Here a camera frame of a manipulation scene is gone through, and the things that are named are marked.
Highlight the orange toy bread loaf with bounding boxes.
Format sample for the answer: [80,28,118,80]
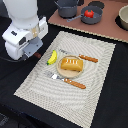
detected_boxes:
[61,58,83,71]

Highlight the yellow toy banana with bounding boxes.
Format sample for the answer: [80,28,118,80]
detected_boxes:
[47,50,57,65]

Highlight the red toy tomato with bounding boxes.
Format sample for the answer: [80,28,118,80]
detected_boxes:
[84,10,94,18]

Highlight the brown toy chocolate bar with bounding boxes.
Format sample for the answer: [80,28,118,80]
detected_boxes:
[34,52,41,59]

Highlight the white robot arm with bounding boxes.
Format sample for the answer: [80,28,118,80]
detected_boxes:
[2,0,48,60]

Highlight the round wooden plate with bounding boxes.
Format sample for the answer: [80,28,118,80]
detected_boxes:
[57,55,83,78]

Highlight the beige woven placemat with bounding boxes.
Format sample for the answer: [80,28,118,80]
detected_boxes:
[15,31,115,128]

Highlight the dark grey tall pot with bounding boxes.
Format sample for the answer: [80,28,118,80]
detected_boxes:
[55,0,79,18]

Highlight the black round lid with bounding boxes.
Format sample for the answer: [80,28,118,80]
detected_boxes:
[88,1,105,9]

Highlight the beige bowl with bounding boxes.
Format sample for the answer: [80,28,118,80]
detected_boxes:
[119,5,128,30]

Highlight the fork with wooden handle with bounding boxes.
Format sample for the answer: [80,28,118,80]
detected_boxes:
[44,71,86,89]

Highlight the knife with wooden handle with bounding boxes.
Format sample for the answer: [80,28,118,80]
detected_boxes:
[59,49,98,63]

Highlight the grey pot with handle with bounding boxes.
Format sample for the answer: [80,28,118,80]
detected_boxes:
[68,6,103,24]

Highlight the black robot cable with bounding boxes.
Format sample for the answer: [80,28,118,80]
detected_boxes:
[0,55,28,64]

